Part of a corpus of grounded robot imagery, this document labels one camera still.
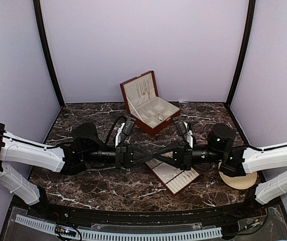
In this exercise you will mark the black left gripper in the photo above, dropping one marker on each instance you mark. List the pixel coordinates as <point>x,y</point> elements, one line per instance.
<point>125,157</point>

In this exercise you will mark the beige round plate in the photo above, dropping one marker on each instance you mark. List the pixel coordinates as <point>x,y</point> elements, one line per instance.
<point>239,182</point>

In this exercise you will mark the red jewelry tray insert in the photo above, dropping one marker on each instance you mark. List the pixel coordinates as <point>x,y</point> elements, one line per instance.
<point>173,179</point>

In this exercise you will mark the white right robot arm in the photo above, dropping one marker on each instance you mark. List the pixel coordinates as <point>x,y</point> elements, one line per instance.
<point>234,162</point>

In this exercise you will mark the left black frame post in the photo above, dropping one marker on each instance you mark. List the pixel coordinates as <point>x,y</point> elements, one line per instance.
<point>46,52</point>

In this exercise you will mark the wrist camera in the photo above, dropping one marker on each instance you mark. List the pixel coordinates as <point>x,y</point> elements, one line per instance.
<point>184,131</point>
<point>124,131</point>

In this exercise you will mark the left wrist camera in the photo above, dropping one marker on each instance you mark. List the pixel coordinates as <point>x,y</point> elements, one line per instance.
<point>124,131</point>

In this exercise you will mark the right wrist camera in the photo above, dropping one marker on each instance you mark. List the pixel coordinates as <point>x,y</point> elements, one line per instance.
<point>184,131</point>

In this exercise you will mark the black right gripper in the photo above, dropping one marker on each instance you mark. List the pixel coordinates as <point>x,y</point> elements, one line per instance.
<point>182,155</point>

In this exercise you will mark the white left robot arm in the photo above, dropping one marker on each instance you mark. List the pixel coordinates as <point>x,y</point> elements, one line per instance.
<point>67,158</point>

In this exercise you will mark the white slotted cable duct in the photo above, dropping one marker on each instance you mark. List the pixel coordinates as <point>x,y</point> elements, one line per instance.
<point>64,232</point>

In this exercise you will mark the red wooden jewelry box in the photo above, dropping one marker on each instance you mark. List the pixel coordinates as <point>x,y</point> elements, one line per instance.
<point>142,101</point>

